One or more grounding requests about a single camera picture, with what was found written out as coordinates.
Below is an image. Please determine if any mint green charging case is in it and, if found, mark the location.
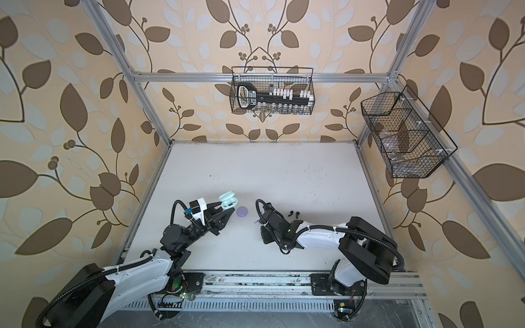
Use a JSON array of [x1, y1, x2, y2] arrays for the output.
[[219, 191, 239, 210]]

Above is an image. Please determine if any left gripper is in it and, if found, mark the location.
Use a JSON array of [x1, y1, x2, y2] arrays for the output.
[[180, 201, 232, 252]]

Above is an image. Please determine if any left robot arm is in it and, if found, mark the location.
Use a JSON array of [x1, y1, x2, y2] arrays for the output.
[[35, 191, 238, 327]]

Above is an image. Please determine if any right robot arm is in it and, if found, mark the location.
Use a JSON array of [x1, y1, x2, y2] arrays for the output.
[[255, 199, 405, 322]]

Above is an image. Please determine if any right wire basket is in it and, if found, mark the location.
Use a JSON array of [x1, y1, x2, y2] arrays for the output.
[[360, 86, 458, 178]]

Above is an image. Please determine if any black tool in basket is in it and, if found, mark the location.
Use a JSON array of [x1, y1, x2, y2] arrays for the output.
[[230, 82, 315, 110]]

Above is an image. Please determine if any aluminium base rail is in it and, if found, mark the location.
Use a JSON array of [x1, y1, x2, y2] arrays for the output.
[[125, 271, 428, 313]]

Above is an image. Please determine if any wire basket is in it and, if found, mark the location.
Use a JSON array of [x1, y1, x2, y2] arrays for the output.
[[229, 65, 316, 116], [360, 86, 458, 178]]

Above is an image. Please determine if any back wire basket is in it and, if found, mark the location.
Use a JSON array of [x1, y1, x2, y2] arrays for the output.
[[229, 65, 316, 116]]

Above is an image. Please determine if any purple charging case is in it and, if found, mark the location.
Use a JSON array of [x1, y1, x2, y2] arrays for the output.
[[237, 206, 248, 217]]

